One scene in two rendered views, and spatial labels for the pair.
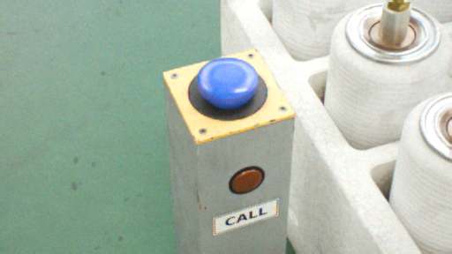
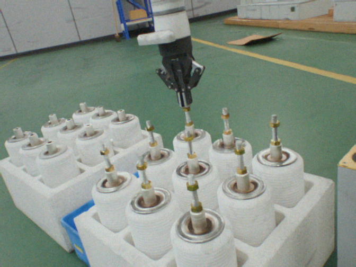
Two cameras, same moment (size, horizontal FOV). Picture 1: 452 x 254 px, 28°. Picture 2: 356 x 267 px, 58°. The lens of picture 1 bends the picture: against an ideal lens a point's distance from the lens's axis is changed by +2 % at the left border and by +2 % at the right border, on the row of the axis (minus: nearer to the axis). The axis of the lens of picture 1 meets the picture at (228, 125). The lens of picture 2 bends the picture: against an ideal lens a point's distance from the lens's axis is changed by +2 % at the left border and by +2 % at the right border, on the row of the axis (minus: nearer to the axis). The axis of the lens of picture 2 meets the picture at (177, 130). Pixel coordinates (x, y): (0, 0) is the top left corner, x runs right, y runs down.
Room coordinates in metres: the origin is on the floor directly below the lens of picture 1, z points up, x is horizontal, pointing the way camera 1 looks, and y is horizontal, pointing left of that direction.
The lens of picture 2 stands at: (0.81, 0.27, 0.57)
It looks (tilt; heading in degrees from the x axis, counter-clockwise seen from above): 23 degrees down; 250
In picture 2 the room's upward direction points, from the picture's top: 11 degrees counter-clockwise
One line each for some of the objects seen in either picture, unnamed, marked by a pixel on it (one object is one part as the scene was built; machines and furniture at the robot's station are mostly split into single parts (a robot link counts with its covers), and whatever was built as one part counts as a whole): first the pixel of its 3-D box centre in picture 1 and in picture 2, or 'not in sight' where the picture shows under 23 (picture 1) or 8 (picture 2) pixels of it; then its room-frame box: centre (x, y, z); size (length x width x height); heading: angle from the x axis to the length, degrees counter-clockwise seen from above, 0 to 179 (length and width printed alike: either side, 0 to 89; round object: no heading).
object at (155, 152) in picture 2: not in sight; (154, 151); (0.65, -0.35, 0.26); 0.02 x 0.02 x 0.03
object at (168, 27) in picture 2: not in sight; (166, 24); (0.55, -0.39, 0.52); 0.11 x 0.09 x 0.06; 30
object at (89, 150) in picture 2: not in sight; (99, 161); (0.75, -0.63, 0.16); 0.10 x 0.10 x 0.18
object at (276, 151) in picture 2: not in sight; (276, 151); (0.45, -0.18, 0.26); 0.02 x 0.02 x 0.03
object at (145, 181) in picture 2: not in sight; (144, 176); (0.71, -0.20, 0.30); 0.01 x 0.01 x 0.08; 60
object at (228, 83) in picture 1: (227, 86); not in sight; (0.43, 0.00, 0.32); 0.04 x 0.04 x 0.02
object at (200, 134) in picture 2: not in sight; (190, 135); (0.53, -0.40, 0.25); 0.08 x 0.08 x 0.01
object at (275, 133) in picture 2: not in sight; (275, 133); (0.45, -0.18, 0.30); 0.01 x 0.01 x 0.08; 67
